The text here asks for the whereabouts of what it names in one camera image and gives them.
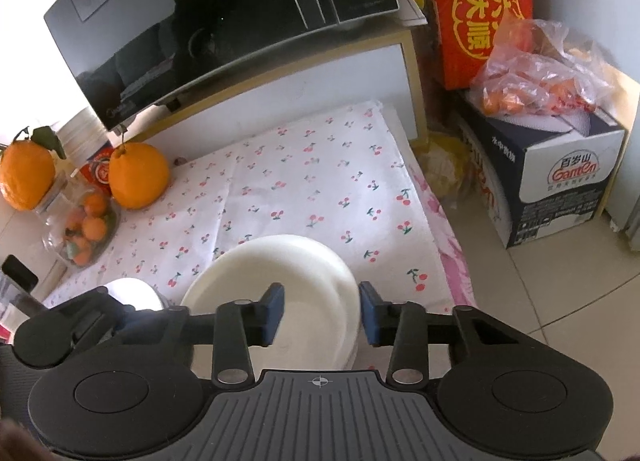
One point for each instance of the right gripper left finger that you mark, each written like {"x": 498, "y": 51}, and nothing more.
{"x": 238, "y": 326}

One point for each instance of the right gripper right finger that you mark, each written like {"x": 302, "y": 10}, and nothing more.
{"x": 401, "y": 327}

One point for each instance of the white ceramic bowl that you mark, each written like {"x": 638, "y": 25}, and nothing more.
{"x": 136, "y": 293}

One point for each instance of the white ceramic plate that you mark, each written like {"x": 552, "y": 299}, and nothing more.
{"x": 321, "y": 320}

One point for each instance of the pink floral cloth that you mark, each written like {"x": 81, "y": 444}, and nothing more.
{"x": 450, "y": 251}

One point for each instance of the glass jar of tangerines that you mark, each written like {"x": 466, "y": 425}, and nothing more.
{"x": 79, "y": 221}

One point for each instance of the large orange on table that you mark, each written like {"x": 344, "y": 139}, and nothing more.
{"x": 139, "y": 174}

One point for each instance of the cherry print tablecloth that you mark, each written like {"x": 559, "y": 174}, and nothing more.
{"x": 338, "y": 178}

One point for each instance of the large orange on jar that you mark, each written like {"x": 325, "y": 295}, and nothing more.
{"x": 28, "y": 167}

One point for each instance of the yellow plastic bag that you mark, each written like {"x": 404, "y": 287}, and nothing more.
{"x": 446, "y": 165}

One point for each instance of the Ganten water carton box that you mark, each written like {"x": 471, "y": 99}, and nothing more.
{"x": 539, "y": 175}

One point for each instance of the wooden white shelf stand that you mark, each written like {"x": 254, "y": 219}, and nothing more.
{"x": 324, "y": 72}

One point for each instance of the plastic bag of oranges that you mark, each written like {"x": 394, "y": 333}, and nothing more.
{"x": 540, "y": 68}

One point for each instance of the black microwave oven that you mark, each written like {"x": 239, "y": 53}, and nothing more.
{"x": 127, "y": 55}

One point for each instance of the red gift box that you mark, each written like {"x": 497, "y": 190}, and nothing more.
{"x": 475, "y": 11}

